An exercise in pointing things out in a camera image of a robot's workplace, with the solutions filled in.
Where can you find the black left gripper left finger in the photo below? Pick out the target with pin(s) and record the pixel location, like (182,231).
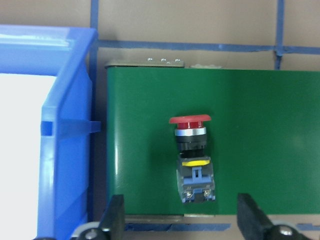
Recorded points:
(112,223)

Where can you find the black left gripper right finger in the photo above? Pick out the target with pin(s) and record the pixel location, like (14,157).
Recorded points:
(252,222)

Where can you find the red push button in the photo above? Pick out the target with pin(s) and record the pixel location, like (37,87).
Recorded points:
(194,169)

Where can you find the blue source bin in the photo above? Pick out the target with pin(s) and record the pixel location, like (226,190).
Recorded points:
(66,123)

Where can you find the green conveyor belt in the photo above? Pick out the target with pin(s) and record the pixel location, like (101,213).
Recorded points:
(263,137)

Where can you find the white foam pad source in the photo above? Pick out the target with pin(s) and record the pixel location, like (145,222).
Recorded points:
(21,99)

